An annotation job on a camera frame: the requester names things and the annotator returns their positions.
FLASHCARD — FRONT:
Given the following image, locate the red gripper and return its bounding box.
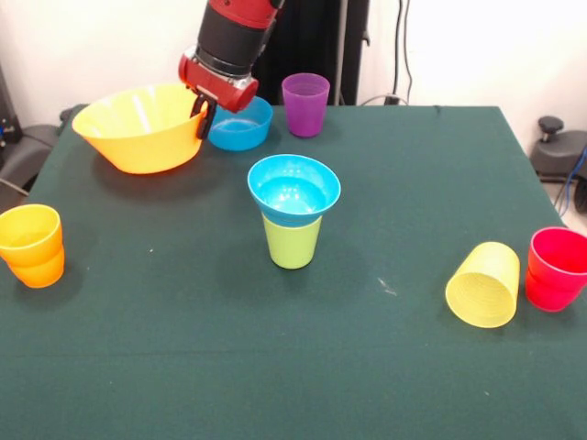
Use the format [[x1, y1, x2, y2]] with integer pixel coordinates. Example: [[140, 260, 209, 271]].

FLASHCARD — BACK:
[[178, 45, 259, 140]]

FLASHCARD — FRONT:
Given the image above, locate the large yellow bowl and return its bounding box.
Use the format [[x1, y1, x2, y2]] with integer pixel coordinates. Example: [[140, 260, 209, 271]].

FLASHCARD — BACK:
[[72, 83, 208, 175]]

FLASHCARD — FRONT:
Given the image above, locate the cyan bowl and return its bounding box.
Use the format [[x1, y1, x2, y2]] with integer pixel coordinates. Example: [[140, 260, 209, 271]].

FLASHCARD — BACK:
[[247, 154, 342, 228]]

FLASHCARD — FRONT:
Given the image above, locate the green cup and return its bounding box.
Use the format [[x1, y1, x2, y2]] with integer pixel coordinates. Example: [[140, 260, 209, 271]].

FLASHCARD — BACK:
[[262, 213, 323, 270]]

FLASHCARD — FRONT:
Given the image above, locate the yellow-green cup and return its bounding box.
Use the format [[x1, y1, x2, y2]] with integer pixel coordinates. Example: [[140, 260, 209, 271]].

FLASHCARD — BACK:
[[444, 241, 522, 329]]

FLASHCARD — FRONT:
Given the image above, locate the blue bowl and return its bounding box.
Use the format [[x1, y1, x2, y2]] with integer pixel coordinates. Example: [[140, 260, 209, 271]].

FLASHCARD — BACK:
[[208, 95, 274, 152]]

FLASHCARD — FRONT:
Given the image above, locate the purple cup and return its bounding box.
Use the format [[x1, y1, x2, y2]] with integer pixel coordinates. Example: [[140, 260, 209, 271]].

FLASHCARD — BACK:
[[281, 72, 331, 138]]

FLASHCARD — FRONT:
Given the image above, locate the black equipment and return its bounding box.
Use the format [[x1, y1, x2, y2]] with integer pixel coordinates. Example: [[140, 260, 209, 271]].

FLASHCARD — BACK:
[[0, 63, 17, 152]]

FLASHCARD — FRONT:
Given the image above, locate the orange cup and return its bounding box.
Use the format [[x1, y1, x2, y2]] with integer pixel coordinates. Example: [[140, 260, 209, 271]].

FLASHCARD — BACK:
[[0, 203, 66, 289]]

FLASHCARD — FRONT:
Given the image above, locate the dark green tablecloth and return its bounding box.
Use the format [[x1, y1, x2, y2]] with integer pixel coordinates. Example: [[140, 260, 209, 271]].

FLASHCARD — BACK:
[[0, 104, 587, 440]]

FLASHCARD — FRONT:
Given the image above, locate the pink cup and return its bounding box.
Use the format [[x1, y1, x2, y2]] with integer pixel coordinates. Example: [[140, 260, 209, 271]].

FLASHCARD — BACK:
[[525, 226, 587, 313]]

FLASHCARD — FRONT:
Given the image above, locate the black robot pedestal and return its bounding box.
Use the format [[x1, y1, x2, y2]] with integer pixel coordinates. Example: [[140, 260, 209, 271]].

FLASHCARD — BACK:
[[251, 0, 372, 106]]

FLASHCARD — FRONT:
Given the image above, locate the black wall cable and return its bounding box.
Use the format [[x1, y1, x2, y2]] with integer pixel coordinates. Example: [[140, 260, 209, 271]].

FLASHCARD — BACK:
[[392, 0, 414, 105]]

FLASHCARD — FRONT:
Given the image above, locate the blue cable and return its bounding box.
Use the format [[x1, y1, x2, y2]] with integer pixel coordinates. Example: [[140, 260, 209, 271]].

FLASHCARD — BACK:
[[558, 146, 587, 216]]

